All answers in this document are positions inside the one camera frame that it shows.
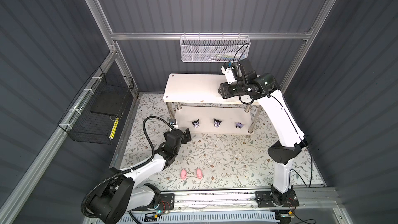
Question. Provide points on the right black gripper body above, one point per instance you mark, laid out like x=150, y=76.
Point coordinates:
x=230, y=90

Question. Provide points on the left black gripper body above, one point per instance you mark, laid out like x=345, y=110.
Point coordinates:
x=175, y=153

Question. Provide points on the black purple toy figure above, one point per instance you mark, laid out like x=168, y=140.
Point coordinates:
x=196, y=123
x=217, y=122

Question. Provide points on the pink pig toy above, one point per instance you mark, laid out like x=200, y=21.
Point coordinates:
x=199, y=173
x=183, y=174

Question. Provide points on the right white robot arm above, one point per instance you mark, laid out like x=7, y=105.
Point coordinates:
x=291, y=137

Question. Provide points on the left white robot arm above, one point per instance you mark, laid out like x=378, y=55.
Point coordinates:
x=124, y=191

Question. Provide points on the white two-tier shelf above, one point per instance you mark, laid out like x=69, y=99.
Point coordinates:
x=195, y=96

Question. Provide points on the markers in white basket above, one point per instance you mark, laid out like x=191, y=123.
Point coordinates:
x=222, y=57

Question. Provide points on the black pad in basket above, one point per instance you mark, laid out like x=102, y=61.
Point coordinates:
x=109, y=104

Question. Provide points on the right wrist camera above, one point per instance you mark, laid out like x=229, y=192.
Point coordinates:
x=228, y=70

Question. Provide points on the white wire basket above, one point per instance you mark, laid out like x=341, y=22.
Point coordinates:
x=195, y=48

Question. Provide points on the black wire basket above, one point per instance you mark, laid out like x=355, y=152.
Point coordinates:
x=83, y=126

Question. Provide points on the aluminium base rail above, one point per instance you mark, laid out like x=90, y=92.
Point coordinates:
x=244, y=200

